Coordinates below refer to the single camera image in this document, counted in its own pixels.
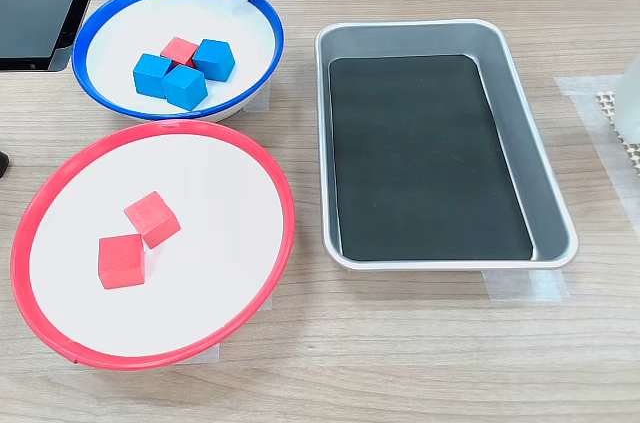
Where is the red cube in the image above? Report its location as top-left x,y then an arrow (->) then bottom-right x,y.
123,190 -> 182,250
97,233 -> 147,290
159,36 -> 200,69

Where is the blue-rimmed white plate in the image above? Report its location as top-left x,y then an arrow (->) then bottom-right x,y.
71,0 -> 285,123

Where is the blue cube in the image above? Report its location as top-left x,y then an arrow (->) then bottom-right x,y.
132,53 -> 175,100
161,65 -> 209,112
192,38 -> 236,82

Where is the black glossy device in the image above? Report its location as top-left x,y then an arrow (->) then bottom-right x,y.
0,0 -> 112,73

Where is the black tray mat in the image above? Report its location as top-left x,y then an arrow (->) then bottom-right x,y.
328,54 -> 534,263

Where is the red-rimmed white plate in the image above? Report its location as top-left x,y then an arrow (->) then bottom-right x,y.
9,118 -> 296,372

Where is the translucent tape sheet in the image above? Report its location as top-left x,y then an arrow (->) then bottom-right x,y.
553,75 -> 640,237

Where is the steel tray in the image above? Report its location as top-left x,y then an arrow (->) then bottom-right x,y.
314,18 -> 580,272

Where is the translucent tape strip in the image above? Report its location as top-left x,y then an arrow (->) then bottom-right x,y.
481,268 -> 571,302

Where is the pale perforated base plate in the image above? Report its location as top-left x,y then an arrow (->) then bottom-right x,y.
595,90 -> 640,177

